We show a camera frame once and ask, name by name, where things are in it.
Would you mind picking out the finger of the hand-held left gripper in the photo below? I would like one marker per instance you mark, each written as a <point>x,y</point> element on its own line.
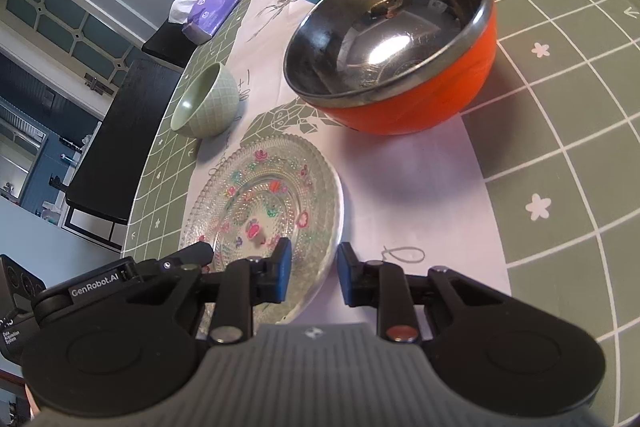
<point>180,256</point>

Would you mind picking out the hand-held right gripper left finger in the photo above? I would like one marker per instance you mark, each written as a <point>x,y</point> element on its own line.
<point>283,267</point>

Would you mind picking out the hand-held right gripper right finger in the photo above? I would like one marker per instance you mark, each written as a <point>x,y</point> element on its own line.
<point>345,274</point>

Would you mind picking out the white fruit-print plate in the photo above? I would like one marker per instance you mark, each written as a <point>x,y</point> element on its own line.
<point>340,212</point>

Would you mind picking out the floral clear glass plate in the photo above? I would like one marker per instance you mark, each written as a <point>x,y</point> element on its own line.
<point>270,192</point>

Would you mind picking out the green ceramic bowl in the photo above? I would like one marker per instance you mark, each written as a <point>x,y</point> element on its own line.
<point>210,102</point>

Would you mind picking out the orange steel bowl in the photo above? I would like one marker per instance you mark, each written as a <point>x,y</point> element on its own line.
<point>435,72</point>

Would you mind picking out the white table runner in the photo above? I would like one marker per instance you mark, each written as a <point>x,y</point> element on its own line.
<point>425,207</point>

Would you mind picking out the black chair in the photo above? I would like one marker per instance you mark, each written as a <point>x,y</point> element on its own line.
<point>120,142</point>
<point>165,42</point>

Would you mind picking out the purple tissue pack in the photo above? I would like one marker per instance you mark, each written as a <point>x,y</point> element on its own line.
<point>210,9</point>

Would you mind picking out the green checked tablecloth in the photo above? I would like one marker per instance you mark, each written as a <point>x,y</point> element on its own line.
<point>550,107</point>

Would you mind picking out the glass panel door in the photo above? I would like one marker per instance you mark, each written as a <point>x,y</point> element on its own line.
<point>65,17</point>

